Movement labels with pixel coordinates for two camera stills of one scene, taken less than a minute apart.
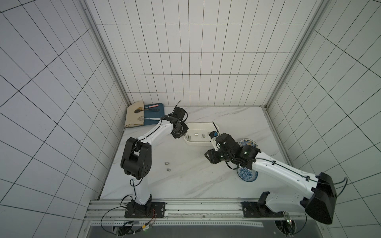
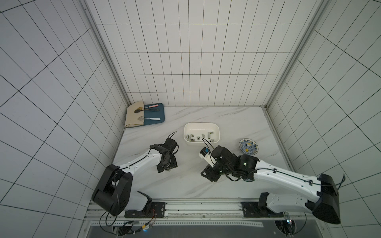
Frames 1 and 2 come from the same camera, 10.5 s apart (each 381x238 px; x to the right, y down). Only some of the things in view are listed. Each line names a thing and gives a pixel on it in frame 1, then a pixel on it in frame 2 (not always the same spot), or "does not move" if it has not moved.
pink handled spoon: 152,106 does not move
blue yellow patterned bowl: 248,141 does not move
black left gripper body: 181,130 -> 170,163
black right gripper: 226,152 -> 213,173
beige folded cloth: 131,117 does not move
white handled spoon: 142,118 does not move
